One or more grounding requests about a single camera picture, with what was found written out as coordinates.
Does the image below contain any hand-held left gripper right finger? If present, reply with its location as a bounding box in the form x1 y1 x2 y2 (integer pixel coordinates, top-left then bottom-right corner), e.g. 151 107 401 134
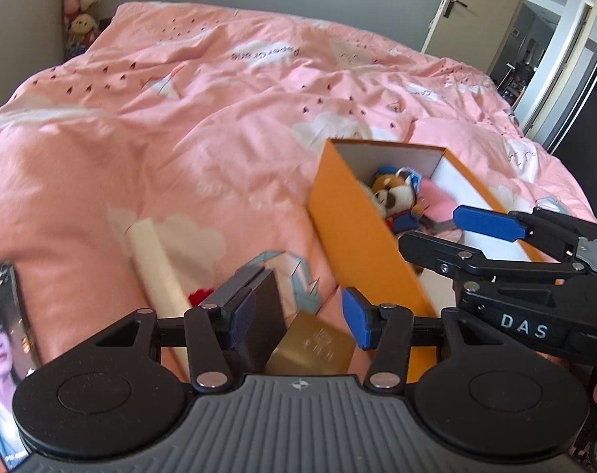
342 287 493 391

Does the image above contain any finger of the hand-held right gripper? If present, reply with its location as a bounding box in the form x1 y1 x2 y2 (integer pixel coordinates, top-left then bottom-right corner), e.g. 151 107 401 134
452 205 597 259
398 231 591 283

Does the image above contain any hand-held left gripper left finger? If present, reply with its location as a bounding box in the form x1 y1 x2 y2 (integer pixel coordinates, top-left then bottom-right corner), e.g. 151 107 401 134
95 288 260 394

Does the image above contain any black gift box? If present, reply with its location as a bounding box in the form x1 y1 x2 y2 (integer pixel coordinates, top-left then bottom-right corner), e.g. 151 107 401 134
207 263 286 375

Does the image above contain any crochet orange red fruit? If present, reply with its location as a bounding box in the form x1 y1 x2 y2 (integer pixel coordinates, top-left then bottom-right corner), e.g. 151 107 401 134
187 286 216 309

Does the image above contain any pink snap wallet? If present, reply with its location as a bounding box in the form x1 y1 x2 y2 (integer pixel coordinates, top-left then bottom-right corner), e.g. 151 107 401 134
417 177 464 242

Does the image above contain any gold gift box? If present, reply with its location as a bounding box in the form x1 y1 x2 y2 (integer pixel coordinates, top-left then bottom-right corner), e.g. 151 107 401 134
265 310 355 376

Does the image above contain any brown bear plush keychain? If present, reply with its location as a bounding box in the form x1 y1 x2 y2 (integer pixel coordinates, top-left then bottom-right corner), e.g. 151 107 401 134
360 165 423 232

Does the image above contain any orange cardboard box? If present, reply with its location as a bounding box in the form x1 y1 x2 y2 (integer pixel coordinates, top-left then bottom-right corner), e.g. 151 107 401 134
307 138 550 382

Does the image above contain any long cream box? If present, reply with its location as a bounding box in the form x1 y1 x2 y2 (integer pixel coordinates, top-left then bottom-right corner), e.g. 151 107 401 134
126 219 215 378

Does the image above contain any pink printed blanket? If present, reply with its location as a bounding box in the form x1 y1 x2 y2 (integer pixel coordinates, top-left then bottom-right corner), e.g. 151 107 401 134
0 1 597 382

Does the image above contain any white door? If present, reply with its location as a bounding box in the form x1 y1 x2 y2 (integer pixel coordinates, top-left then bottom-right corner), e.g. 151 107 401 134
420 0 528 71

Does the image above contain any smartphone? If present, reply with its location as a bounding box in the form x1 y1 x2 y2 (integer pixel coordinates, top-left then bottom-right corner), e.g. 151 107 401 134
0 263 44 471

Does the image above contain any clear tube of plush toys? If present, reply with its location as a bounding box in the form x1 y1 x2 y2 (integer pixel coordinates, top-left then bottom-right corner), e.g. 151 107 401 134
62 0 103 56

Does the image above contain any sliding door frame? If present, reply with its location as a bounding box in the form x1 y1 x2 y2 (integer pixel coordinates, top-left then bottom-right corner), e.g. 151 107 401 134
525 5 597 156

